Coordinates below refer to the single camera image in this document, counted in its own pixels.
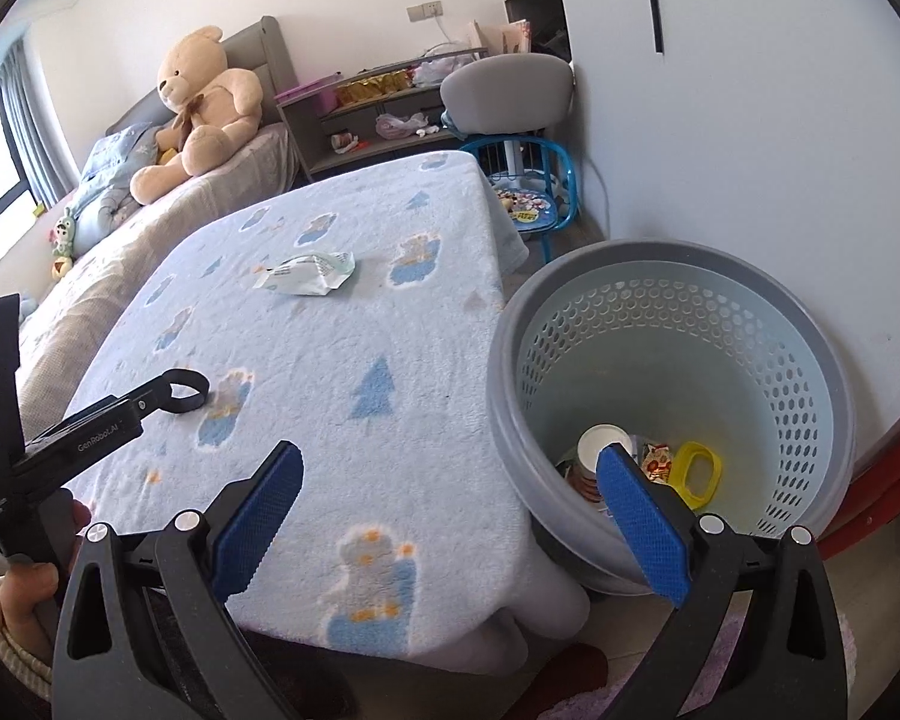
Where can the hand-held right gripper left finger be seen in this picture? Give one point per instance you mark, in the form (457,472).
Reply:
(259,517)

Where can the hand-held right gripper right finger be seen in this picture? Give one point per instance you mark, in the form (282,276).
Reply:
(641,517)

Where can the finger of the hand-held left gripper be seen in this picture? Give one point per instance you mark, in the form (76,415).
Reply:
(146,396)

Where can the red printed wrapper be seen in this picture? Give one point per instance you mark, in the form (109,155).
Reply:
(656,461)

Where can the red and white paper cup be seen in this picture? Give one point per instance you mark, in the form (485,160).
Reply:
(596,450)

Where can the yellow plastic lid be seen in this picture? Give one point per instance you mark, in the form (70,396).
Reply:
(712,476)

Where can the grey perforated waste basket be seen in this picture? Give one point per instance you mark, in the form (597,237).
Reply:
(645,270)

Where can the person's left forearm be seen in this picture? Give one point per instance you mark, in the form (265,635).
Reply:
(4,660)

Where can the person's left hand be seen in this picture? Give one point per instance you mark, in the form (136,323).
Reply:
(30,600)

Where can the bed with beige bedspread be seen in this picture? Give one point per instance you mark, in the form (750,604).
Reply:
(120,255)

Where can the small green plush toy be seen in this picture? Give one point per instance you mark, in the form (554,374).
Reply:
(64,236)

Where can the white plastic wrapper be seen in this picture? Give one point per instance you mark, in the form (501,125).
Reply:
(300,277)

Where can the blue printed fleece blanket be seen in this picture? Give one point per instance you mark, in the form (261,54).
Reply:
(345,337)

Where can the blue patterned pillow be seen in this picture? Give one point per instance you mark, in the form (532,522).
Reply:
(120,154)

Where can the grey curtain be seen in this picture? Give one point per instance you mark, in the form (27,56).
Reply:
(41,120)

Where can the large beige teddy bear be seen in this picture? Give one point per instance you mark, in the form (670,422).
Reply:
(210,105)

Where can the pink storage box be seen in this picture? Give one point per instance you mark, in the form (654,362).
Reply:
(307,94)

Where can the blue stool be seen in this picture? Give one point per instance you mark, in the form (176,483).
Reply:
(564,165)

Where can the grey bed headboard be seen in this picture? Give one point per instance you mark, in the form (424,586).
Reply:
(270,52)

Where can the pink plastic bag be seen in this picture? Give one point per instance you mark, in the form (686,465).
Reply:
(397,125)

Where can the gold foil packets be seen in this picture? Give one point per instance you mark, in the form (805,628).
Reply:
(371,88)

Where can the grey shelf unit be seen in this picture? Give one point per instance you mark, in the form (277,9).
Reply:
(390,101)

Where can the white plastic bag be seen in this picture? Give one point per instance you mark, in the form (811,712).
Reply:
(439,71)

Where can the grey chair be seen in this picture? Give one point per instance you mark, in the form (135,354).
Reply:
(506,94)

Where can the pink card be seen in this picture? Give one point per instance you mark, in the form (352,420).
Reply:
(514,36)

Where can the white wardrobe with niche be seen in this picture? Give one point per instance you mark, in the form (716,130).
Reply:
(536,7)

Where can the wall power outlet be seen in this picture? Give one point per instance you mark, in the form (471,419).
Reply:
(425,11)

